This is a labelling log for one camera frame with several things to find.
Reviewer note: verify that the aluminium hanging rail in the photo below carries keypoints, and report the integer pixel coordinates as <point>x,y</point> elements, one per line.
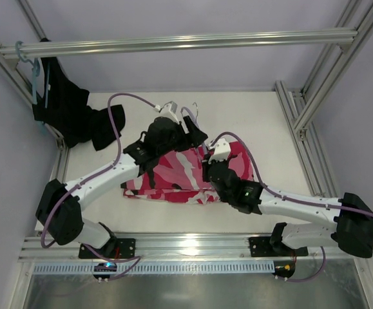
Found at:
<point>186,42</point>

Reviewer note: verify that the lilac clothes hanger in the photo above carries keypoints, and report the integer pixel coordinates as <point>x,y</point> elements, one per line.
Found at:
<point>194,117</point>

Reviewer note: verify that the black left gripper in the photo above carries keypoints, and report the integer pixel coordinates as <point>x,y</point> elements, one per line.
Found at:
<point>192,132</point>

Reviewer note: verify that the aluminium right frame rail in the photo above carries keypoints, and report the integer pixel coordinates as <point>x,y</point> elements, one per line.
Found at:
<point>301,105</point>

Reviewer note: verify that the aluminium left frame post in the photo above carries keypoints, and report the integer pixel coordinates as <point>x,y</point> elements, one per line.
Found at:
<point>21,75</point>

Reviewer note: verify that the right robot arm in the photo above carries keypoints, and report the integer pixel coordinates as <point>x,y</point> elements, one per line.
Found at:
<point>346,223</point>

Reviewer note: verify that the slotted grey cable duct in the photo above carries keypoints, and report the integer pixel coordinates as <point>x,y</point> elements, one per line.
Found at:
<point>155,268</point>

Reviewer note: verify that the black garment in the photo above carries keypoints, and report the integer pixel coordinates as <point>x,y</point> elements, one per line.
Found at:
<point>64,106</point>

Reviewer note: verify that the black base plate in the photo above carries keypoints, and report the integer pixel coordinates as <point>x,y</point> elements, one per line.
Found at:
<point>118,248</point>
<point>263,246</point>

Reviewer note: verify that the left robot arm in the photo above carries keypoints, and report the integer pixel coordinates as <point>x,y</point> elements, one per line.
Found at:
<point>62,204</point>

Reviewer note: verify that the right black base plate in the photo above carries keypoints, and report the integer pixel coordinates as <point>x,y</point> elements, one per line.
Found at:
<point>263,246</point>

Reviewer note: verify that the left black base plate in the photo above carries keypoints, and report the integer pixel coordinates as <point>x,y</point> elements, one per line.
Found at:
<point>118,248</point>

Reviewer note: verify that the light blue clothes hanger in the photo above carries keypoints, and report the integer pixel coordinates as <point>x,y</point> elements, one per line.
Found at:
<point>38,83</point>

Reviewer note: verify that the pink camouflage trousers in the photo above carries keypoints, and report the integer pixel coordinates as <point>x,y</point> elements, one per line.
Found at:
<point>176,179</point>

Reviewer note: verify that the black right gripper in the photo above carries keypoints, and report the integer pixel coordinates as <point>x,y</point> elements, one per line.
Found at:
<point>210,168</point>

